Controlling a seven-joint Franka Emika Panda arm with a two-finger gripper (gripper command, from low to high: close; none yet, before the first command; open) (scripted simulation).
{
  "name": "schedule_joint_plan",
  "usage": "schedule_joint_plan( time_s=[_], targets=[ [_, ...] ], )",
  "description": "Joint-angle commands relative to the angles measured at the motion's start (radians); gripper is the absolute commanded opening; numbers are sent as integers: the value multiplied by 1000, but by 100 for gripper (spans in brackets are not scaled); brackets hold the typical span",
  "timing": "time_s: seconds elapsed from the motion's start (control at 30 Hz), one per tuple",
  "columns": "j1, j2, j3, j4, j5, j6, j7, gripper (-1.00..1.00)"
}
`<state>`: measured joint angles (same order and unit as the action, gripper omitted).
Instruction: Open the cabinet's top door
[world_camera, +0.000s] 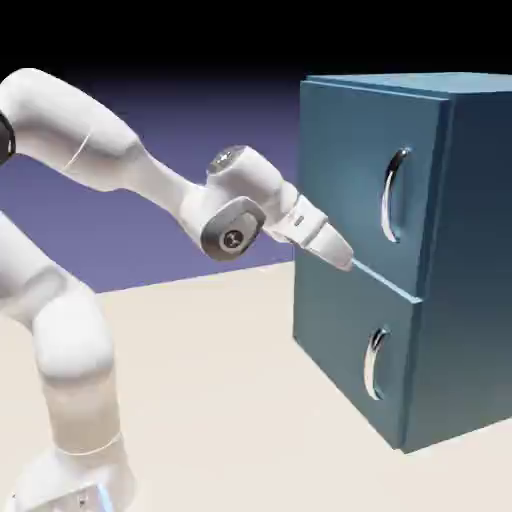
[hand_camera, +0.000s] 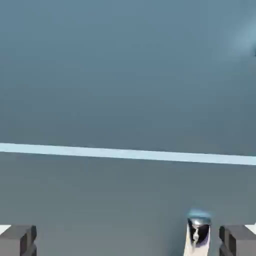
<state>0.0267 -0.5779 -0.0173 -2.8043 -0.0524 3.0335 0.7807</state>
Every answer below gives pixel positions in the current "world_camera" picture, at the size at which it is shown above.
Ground blue cabinet door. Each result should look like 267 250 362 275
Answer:
292 248 424 454
294 79 456 299

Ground curved silver door handle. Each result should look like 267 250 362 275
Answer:
379 146 412 244
362 327 392 402

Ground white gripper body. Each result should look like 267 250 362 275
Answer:
302 222 355 273

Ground blue cabinet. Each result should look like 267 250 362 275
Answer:
292 72 512 455

